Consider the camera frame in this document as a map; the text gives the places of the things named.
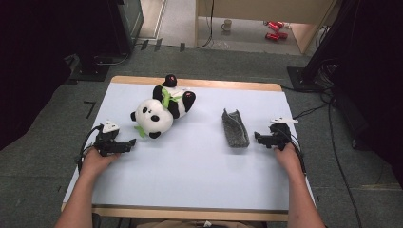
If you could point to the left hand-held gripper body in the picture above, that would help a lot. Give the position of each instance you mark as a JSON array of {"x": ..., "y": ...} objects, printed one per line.
[{"x": 107, "y": 145}]

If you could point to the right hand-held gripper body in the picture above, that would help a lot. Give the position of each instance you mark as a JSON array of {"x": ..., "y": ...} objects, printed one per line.
[{"x": 280, "y": 136}]

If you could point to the grey fabric pouch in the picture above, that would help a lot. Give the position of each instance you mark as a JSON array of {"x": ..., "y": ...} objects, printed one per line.
[{"x": 236, "y": 133}]

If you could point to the panda plush toy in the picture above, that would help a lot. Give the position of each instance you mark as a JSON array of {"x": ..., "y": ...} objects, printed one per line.
[{"x": 152, "y": 115}]

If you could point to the person's left hand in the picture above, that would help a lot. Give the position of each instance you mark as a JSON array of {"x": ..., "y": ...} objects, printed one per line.
[{"x": 95, "y": 163}]

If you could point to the person's right hand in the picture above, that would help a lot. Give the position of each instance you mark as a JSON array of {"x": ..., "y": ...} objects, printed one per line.
[{"x": 290, "y": 160}]

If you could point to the white table mat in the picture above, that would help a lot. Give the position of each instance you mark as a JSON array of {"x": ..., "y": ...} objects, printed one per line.
[{"x": 190, "y": 171}]

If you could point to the black stand base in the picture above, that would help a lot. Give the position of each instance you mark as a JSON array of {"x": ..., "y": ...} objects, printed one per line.
[{"x": 90, "y": 74}]

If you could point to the wooden table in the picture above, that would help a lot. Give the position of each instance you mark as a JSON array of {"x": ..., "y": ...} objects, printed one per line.
[{"x": 196, "y": 83}]

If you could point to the black metal stand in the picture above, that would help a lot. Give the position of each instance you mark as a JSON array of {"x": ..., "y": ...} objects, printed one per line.
[{"x": 320, "y": 53}]

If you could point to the red can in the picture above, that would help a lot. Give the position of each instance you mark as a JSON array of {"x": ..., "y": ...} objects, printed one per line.
[
  {"x": 273, "y": 26},
  {"x": 280, "y": 24},
  {"x": 272, "y": 36},
  {"x": 283, "y": 35}
]

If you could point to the dark curtain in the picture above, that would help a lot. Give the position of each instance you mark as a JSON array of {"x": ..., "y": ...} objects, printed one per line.
[
  {"x": 28, "y": 63},
  {"x": 377, "y": 79}
]

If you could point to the beige mug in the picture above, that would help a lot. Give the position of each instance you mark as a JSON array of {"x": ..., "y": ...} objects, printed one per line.
[{"x": 226, "y": 25}]

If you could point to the dark cabinet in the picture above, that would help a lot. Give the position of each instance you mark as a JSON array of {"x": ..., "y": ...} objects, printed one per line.
[{"x": 128, "y": 25}]

